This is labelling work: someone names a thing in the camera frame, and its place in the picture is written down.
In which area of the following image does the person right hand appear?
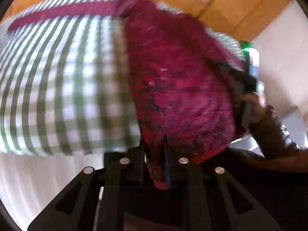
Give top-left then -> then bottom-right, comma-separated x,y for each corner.
240,92 -> 267,124

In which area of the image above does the right forearm dark sleeve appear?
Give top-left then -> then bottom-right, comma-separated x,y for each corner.
250,106 -> 307,173

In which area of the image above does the red floral knit garment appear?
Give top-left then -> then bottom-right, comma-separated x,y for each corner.
8,0 -> 243,189

